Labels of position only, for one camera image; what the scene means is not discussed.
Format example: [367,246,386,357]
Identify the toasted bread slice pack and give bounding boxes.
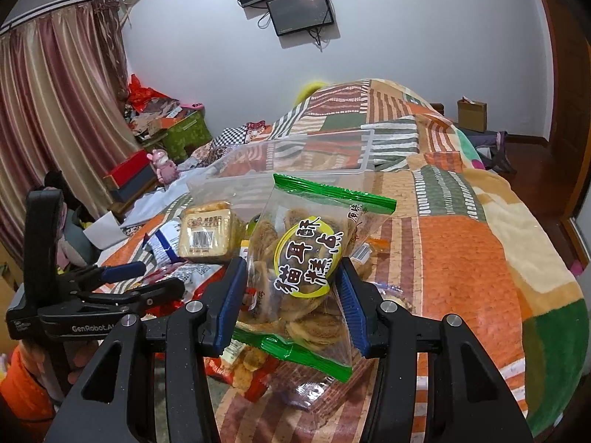
[177,201,245,263]

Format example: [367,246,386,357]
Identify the cat-ear cookie bag green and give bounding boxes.
[233,174,398,382]

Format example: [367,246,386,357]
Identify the clear bag fried snacks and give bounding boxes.
[204,340,367,412]

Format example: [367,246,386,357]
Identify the person's left hand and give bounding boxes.
[18,340,99,387]

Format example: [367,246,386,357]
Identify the blue white snack packet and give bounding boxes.
[144,218,183,267]

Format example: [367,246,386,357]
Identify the white plastic bag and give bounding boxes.
[120,180,188,229]

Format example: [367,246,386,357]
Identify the red and grey box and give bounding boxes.
[102,149,156,203]

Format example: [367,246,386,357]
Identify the pink plush toy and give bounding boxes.
[146,149,179,186]

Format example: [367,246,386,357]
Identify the clear plastic storage box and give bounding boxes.
[187,130,375,221]

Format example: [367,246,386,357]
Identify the green storage box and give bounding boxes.
[162,111,212,163]

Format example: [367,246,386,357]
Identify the striped pink curtain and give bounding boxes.
[1,0,138,261]

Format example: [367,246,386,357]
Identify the checkered quilt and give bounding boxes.
[177,119,274,172]

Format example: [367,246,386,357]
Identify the orange wrapped cake pack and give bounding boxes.
[349,238,391,280]

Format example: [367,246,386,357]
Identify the red gift bag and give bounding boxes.
[127,74,171,113]

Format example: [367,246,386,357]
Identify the patchwork orange green blanket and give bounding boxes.
[98,78,590,443]

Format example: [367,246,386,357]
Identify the yellow hoop headboard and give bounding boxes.
[294,81,329,106]

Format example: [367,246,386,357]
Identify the brown wooden door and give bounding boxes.
[526,0,591,259]

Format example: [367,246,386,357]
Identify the brown cardboard box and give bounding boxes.
[457,97,488,132]

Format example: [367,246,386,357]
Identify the small wall monitor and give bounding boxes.
[266,0,335,36]

